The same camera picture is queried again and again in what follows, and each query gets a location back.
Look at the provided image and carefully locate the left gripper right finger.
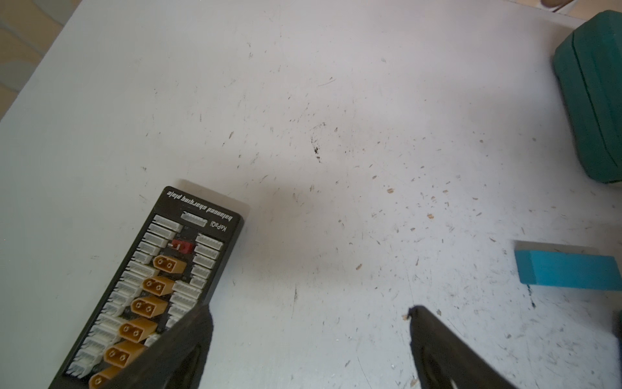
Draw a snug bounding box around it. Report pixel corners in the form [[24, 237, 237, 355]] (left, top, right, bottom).
[[408, 306, 514, 388]]

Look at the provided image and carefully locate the green plastic tool case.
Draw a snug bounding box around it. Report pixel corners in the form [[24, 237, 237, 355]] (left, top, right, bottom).
[[552, 11, 621, 184]]

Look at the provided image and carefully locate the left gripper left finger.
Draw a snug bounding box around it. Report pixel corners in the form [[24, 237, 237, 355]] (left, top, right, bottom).
[[104, 304, 214, 388]]

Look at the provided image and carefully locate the teal block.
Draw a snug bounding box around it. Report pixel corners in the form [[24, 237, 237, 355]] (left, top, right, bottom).
[[514, 241, 621, 292]]

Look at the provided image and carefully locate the black balanced charging board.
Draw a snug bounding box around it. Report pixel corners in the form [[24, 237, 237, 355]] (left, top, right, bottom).
[[50, 186, 244, 388]]

